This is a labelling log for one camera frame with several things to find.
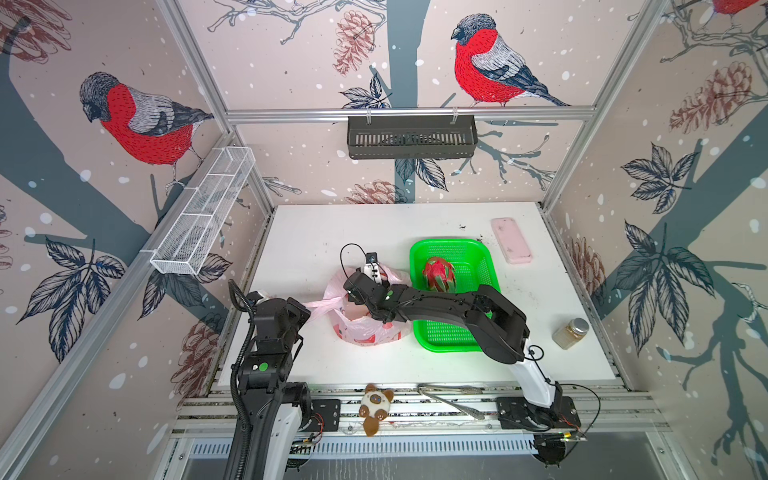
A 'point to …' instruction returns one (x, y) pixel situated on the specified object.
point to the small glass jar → (571, 333)
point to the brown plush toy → (374, 407)
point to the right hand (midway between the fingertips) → (362, 290)
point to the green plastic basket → (475, 264)
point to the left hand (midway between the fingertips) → (299, 299)
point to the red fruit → (440, 275)
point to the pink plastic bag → (354, 323)
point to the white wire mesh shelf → (187, 241)
